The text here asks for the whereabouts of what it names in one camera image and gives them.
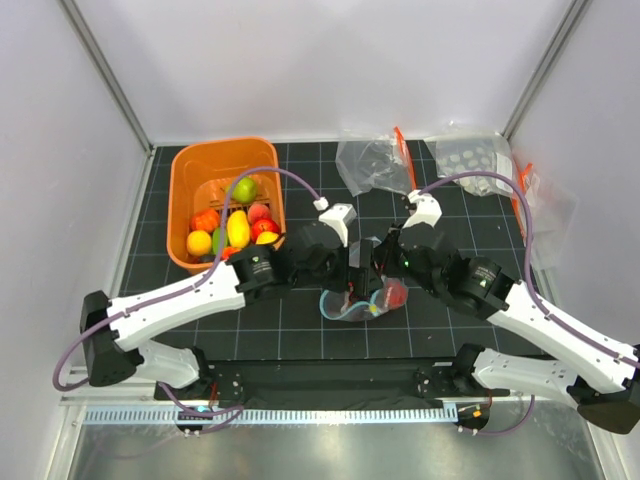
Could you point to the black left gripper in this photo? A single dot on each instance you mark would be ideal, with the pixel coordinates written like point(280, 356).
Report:
point(361, 281)

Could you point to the yellow mango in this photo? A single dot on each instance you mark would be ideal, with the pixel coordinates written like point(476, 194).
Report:
point(238, 229)

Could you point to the orange plastic basket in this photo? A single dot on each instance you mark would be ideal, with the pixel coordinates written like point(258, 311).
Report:
point(199, 175)

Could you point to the green pepper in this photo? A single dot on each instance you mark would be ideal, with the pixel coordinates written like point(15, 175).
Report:
point(219, 241)

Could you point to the clear blue-zip bag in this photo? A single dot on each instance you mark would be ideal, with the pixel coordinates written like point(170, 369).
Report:
point(340, 307)

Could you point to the yellow pear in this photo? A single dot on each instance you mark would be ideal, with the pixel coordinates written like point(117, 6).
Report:
point(267, 238)

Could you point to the black grid mat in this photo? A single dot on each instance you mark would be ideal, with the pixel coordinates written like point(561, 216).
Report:
point(292, 328)

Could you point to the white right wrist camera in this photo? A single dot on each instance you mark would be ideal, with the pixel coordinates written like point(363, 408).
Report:
point(423, 209)

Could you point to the pink peach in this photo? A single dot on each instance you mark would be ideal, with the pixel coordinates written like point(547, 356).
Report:
point(257, 212)

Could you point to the yellow orange lemon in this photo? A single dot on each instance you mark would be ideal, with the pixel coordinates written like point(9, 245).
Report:
point(199, 243)

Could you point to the aluminium frame post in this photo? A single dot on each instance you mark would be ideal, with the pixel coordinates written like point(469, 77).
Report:
point(100, 63)
point(562, 34)

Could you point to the red orange tomato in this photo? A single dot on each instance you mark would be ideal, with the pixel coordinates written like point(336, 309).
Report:
point(228, 252)

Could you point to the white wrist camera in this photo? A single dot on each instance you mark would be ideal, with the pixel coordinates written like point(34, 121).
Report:
point(423, 209)
point(338, 217)

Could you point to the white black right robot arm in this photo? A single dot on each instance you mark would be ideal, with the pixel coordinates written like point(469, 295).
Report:
point(594, 374)

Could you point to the orange pumpkin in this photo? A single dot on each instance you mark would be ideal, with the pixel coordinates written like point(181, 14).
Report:
point(207, 220)

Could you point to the green pear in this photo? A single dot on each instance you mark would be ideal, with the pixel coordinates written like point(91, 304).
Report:
point(245, 191)

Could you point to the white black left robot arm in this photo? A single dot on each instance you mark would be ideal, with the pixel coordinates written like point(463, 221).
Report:
point(119, 336)

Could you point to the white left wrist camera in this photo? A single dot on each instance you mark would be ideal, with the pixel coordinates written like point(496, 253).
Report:
point(338, 217)

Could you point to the clear orange-zip bag far right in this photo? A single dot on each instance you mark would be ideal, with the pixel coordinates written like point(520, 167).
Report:
point(552, 209)

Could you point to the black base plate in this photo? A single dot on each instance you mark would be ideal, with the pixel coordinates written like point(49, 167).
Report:
point(341, 382)

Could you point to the red apple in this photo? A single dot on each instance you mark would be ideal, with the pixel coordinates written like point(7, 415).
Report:
point(264, 225)
point(395, 294)

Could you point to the right aluminium frame post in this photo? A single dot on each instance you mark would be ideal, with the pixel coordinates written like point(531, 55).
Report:
point(562, 34)

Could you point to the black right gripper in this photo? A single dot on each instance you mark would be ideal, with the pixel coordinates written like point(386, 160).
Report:
point(386, 251)

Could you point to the left aluminium frame post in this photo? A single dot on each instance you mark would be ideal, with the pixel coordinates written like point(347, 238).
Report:
point(100, 63)

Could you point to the clear orange-zip bag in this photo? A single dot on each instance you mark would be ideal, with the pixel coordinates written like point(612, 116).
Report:
point(368, 161)
point(552, 209)

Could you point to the clear bag with white pieces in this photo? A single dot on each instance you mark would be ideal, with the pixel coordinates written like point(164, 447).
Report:
point(461, 149)

